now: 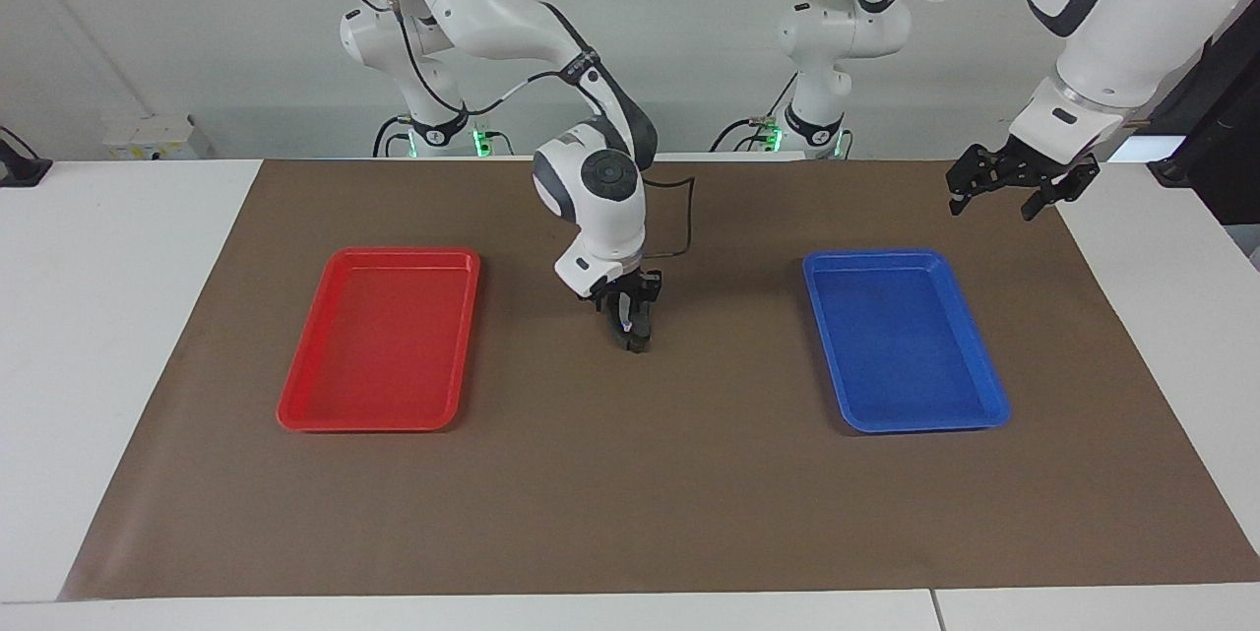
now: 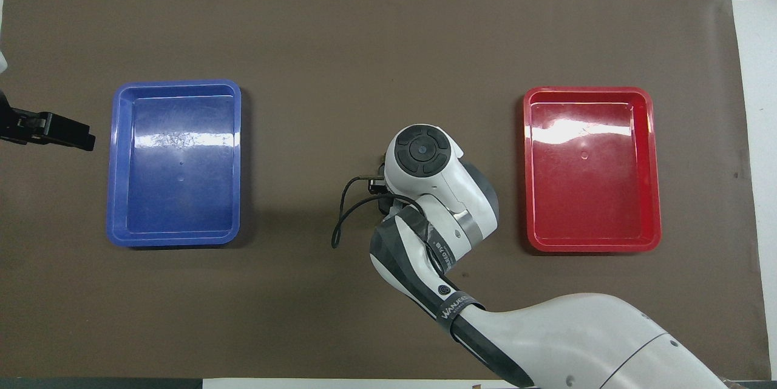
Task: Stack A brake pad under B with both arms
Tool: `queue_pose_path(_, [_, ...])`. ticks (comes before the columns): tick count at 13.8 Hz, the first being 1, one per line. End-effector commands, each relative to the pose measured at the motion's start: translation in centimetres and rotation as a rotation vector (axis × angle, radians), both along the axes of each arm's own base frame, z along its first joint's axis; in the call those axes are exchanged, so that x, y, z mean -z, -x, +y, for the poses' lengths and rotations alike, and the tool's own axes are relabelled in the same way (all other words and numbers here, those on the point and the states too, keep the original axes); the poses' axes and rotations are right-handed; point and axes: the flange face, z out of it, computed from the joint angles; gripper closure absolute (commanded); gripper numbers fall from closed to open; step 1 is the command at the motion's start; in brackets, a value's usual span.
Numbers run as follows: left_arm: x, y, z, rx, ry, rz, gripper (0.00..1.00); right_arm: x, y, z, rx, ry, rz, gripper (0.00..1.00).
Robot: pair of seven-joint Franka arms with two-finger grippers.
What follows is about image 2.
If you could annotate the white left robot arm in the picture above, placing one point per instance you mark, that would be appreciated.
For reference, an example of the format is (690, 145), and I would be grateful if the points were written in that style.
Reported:
(2, 62)

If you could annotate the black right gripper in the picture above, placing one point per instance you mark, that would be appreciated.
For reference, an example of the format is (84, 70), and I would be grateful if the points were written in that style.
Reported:
(383, 186)

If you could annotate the brown paper table mat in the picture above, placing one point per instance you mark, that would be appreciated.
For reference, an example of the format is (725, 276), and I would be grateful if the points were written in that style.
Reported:
(243, 316)

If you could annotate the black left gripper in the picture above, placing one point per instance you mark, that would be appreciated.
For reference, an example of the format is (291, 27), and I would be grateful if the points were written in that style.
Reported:
(27, 127)

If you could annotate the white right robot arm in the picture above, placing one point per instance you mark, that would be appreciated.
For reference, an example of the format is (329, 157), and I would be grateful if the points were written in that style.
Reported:
(546, 340)

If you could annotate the red plastic tray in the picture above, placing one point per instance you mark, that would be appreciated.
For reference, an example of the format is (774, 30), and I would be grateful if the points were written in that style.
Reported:
(592, 195)

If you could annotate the blue plastic tray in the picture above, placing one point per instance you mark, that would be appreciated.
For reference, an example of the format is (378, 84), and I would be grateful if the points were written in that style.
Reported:
(176, 195)

